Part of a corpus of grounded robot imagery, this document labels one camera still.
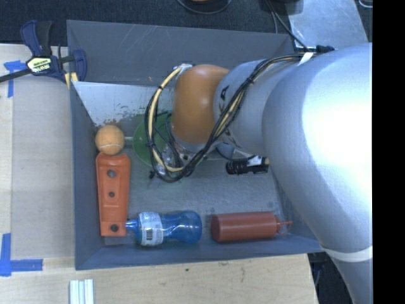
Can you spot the green round dish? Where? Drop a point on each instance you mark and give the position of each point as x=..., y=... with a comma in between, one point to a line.
x=141, y=141

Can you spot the orange tennis ball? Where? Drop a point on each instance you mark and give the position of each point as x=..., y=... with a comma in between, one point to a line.
x=109, y=139

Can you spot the grey metal bin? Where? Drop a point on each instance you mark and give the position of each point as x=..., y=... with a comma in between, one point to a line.
x=221, y=192

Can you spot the orange flat block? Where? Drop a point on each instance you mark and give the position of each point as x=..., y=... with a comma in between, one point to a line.
x=112, y=195

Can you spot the blue clear plastic bottle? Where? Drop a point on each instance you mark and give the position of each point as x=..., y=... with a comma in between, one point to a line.
x=177, y=228

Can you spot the red-brown squeeze bottle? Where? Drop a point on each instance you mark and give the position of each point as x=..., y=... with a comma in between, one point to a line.
x=243, y=226

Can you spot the pale wood flat board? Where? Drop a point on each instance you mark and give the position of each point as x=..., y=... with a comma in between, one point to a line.
x=41, y=169

